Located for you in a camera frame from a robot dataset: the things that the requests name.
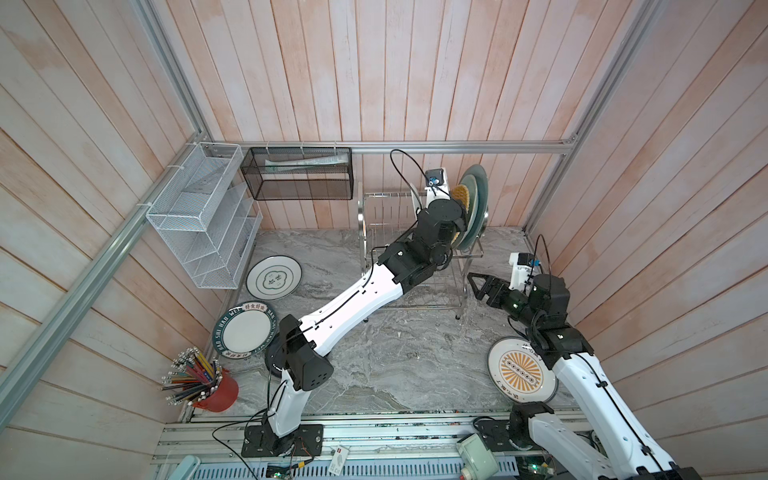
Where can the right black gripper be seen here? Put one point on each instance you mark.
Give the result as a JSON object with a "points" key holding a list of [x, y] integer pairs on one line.
{"points": [[499, 286]]}

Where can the orange sunburst plate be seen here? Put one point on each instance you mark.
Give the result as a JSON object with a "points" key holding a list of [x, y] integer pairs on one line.
{"points": [[519, 372]]}

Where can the yellow woven plate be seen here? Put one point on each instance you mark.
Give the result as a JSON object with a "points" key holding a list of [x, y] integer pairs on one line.
{"points": [[460, 193]]}

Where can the light teal flower plate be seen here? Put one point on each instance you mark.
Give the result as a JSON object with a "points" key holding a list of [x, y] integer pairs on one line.
{"points": [[469, 181]]}

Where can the grey green plate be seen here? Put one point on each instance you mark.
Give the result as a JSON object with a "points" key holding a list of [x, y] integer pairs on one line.
{"points": [[480, 175]]}

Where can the white plate black clover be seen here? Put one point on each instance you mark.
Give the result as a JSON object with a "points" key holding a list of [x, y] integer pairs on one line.
{"points": [[274, 277]]}

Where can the green rim lettered plate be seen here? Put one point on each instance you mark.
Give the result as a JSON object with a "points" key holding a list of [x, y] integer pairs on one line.
{"points": [[244, 330]]}

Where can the dark navy plate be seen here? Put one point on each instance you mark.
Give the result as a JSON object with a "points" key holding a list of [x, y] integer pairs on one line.
{"points": [[274, 357]]}

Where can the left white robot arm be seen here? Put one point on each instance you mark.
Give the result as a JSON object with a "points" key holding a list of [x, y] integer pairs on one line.
{"points": [[412, 258]]}

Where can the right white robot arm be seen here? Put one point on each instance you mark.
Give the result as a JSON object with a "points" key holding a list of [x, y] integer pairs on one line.
{"points": [[628, 451]]}

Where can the white green device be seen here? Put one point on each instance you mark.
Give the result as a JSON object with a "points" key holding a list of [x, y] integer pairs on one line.
{"points": [[479, 463]]}

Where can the red pencil holder cup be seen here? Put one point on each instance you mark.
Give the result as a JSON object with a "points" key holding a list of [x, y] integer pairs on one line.
{"points": [[197, 382]]}

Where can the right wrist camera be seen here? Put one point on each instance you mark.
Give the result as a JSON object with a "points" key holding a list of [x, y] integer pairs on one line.
{"points": [[524, 266]]}

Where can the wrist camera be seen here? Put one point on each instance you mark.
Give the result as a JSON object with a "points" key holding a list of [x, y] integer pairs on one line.
{"points": [[435, 185], [524, 266]]}

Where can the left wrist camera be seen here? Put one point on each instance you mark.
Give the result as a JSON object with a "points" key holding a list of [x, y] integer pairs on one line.
{"points": [[435, 185]]}

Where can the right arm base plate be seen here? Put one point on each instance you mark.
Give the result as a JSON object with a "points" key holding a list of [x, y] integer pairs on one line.
{"points": [[497, 437]]}

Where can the black mesh wall basket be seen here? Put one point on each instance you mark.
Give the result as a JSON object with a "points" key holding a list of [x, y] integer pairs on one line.
{"points": [[299, 173]]}

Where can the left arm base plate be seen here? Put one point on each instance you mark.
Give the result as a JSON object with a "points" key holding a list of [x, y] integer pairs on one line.
{"points": [[260, 441]]}

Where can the white wire wall shelf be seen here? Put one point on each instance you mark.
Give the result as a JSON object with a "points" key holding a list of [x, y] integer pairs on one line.
{"points": [[206, 219]]}

